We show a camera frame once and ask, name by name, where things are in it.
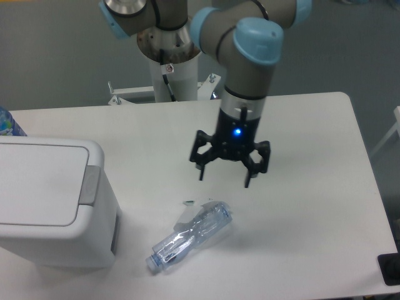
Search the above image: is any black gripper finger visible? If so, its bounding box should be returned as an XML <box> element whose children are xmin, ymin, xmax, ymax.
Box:
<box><xmin>241</xmin><ymin>141</ymin><xmax>271</xmax><ymax>188</ymax></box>
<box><xmin>189</xmin><ymin>130</ymin><xmax>219</xmax><ymax>181</ymax></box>

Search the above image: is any black cable on pedestal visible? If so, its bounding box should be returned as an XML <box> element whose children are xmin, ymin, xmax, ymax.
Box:
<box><xmin>159</xmin><ymin>48</ymin><xmax>178</xmax><ymax>103</ymax></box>

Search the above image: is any crushed clear plastic bottle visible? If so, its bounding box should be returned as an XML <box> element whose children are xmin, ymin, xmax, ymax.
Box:
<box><xmin>146</xmin><ymin>201</ymin><xmax>233</xmax><ymax>274</ymax></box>

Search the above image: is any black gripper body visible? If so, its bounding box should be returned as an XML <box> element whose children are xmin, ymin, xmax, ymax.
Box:
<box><xmin>211</xmin><ymin>109</ymin><xmax>260</xmax><ymax>161</ymax></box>

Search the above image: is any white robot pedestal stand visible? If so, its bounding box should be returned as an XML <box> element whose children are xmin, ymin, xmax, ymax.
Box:
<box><xmin>108</xmin><ymin>55</ymin><xmax>221</xmax><ymax>106</ymax></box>

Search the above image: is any black clamp at table edge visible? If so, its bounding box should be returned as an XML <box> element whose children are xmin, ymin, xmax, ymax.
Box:
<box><xmin>377</xmin><ymin>252</ymin><xmax>399</xmax><ymax>286</ymax></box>

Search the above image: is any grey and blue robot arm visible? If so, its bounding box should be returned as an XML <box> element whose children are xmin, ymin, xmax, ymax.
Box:
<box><xmin>99</xmin><ymin>1</ymin><xmax>313</xmax><ymax>179</ymax></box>

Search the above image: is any torn white bottle label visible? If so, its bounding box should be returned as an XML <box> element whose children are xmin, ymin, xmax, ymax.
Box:
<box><xmin>173</xmin><ymin>198</ymin><xmax>214</xmax><ymax>231</ymax></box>

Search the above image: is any white push-lid trash can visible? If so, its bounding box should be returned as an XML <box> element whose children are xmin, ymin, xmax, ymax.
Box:
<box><xmin>1</xmin><ymin>136</ymin><xmax>122</xmax><ymax>268</ymax></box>

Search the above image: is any white frame at right edge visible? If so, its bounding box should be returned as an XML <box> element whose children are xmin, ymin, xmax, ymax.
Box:
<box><xmin>369</xmin><ymin>106</ymin><xmax>399</xmax><ymax>160</ymax></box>

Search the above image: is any blue labelled water bottle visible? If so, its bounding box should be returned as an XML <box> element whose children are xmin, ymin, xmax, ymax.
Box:
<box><xmin>0</xmin><ymin>107</ymin><xmax>27</xmax><ymax>136</ymax></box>

